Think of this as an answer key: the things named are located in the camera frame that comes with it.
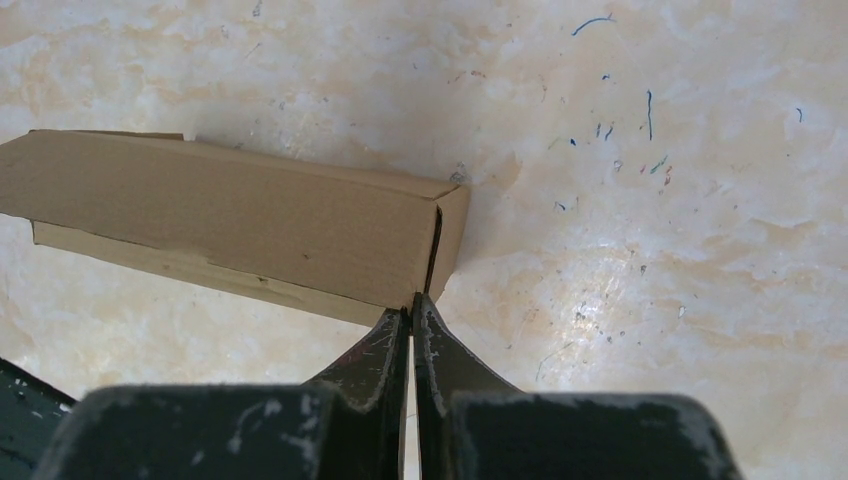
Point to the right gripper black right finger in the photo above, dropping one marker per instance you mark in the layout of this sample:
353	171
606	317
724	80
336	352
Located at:
473	424

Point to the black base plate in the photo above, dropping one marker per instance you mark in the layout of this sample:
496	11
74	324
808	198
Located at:
31	411

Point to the brown cardboard box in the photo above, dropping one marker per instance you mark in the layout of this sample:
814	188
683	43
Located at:
340	242

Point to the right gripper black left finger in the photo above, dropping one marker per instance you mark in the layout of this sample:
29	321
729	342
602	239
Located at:
344	423

